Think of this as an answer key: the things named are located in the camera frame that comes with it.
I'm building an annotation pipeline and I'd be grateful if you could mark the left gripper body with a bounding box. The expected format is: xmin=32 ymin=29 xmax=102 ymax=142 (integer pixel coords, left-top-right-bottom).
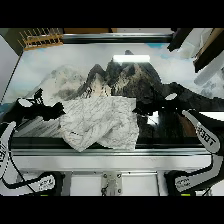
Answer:
xmin=45 ymin=101 xmax=67 ymax=122

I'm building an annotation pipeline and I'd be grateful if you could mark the white patterned garment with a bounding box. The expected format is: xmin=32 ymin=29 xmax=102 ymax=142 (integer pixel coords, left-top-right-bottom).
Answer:
xmin=58 ymin=96 xmax=140 ymax=153

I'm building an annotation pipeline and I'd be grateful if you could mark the wooden rack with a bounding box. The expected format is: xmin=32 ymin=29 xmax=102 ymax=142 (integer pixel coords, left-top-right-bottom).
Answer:
xmin=17 ymin=28 xmax=65 ymax=52

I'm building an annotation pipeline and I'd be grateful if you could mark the black cable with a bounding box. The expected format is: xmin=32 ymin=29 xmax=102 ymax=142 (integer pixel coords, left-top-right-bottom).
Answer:
xmin=7 ymin=146 xmax=36 ymax=194

